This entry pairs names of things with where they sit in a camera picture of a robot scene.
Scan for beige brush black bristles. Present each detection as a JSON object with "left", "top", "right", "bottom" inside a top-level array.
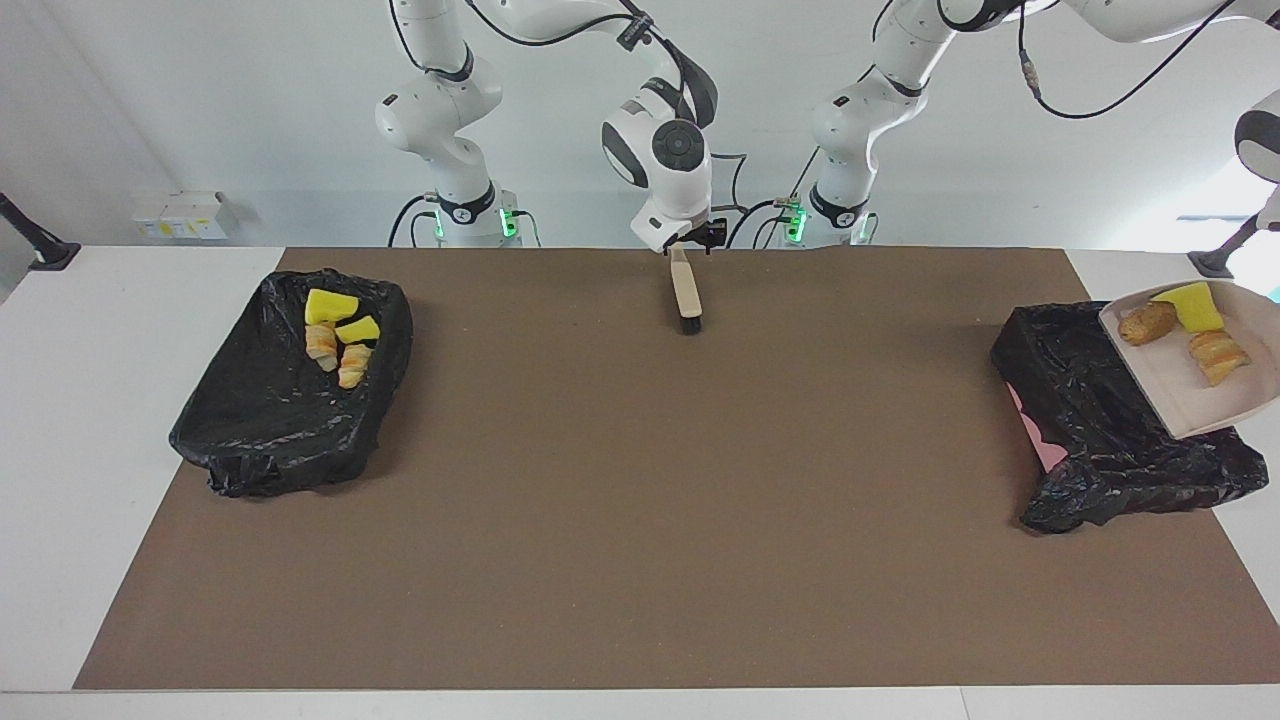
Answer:
[{"left": 668, "top": 243, "right": 704, "bottom": 335}]

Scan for black right base cable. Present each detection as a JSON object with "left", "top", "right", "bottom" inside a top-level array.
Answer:
[{"left": 387, "top": 193, "right": 441, "bottom": 249}]

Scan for beige plastic dustpan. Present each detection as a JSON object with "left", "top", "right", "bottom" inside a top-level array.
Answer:
[{"left": 1098, "top": 279, "right": 1280, "bottom": 440}]

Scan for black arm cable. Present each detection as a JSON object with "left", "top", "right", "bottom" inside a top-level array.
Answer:
[
  {"left": 388, "top": 0, "right": 749, "bottom": 213},
  {"left": 1015, "top": 0, "right": 1241, "bottom": 121}
]

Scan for orange striped sponge chunk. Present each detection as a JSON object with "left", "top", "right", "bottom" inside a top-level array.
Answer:
[{"left": 1188, "top": 330, "right": 1252, "bottom": 387}]

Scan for black left base cable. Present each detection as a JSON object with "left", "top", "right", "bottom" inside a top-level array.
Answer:
[{"left": 725, "top": 150, "right": 823, "bottom": 249}]

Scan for brown table mat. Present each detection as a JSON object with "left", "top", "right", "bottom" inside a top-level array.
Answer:
[{"left": 73, "top": 247, "right": 1280, "bottom": 691}]

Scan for white wall outlet box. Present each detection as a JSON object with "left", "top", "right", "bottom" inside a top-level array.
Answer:
[{"left": 132, "top": 191, "right": 230, "bottom": 242}]

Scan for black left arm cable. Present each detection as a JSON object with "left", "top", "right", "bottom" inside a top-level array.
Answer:
[{"left": 1015, "top": 0, "right": 1241, "bottom": 121}]

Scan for black plastic trash bag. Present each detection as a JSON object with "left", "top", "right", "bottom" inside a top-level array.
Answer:
[
  {"left": 169, "top": 268, "right": 415, "bottom": 499},
  {"left": 990, "top": 300, "right": 1269, "bottom": 534}
]

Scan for black base cable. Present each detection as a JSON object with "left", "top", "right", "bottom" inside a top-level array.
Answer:
[
  {"left": 725, "top": 150, "right": 823, "bottom": 249},
  {"left": 387, "top": 193, "right": 441, "bottom": 249}
]

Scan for pink plastic bin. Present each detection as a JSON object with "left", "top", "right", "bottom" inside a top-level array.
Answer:
[{"left": 1005, "top": 385, "right": 1071, "bottom": 476}]

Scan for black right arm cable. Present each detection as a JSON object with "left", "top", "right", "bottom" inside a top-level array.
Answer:
[{"left": 388, "top": 0, "right": 749, "bottom": 213}]

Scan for notched yellow sponge piece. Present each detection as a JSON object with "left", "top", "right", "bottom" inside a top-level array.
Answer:
[{"left": 1150, "top": 282, "right": 1227, "bottom": 333}]

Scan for brown cork-like sponge chunk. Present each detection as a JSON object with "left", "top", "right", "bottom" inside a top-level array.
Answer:
[{"left": 1117, "top": 301, "right": 1180, "bottom": 346}]

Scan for yellow sponge wedge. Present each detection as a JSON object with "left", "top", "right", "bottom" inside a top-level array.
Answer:
[{"left": 304, "top": 288, "right": 360, "bottom": 326}]

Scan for black clamp stand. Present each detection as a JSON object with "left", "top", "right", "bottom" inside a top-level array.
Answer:
[
  {"left": 0, "top": 192, "right": 82, "bottom": 272},
  {"left": 1188, "top": 210, "right": 1266, "bottom": 279}
]

